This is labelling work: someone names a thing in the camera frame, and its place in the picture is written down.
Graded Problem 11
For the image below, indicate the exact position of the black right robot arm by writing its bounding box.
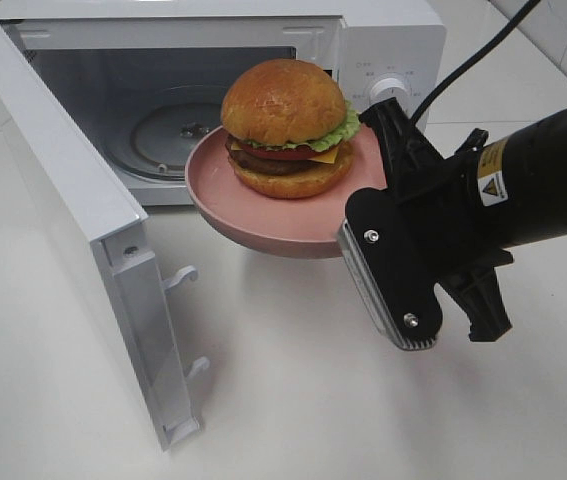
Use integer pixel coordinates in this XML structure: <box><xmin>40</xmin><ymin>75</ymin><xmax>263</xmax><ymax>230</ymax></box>
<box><xmin>337</xmin><ymin>99</ymin><xmax>567</xmax><ymax>351</ymax></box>

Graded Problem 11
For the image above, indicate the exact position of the upper white microwave knob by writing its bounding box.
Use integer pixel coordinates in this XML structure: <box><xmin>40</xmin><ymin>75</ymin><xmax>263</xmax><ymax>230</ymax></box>
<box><xmin>368</xmin><ymin>75</ymin><xmax>411</xmax><ymax>110</ymax></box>

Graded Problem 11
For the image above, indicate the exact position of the burger with lettuce and cheese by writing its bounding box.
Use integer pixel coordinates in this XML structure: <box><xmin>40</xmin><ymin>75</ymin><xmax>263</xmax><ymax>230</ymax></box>
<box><xmin>221</xmin><ymin>58</ymin><xmax>360</xmax><ymax>199</ymax></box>

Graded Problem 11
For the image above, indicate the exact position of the pink round plate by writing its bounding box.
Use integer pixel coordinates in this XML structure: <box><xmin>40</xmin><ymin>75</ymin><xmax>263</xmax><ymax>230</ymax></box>
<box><xmin>185</xmin><ymin>126</ymin><xmax>386</xmax><ymax>259</ymax></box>

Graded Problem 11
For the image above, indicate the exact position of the white microwave door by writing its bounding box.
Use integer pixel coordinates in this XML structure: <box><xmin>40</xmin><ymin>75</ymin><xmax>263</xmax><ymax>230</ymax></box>
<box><xmin>0</xmin><ymin>26</ymin><xmax>209</xmax><ymax>449</ymax></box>

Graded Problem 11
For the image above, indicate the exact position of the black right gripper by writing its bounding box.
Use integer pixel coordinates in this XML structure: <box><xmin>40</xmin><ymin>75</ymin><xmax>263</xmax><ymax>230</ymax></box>
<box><xmin>337</xmin><ymin>97</ymin><xmax>513</xmax><ymax>351</ymax></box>

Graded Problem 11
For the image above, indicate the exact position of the white microwave oven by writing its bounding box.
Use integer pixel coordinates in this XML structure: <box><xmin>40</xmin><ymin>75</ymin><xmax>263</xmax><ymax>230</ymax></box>
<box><xmin>0</xmin><ymin>1</ymin><xmax>446</xmax><ymax>206</ymax></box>

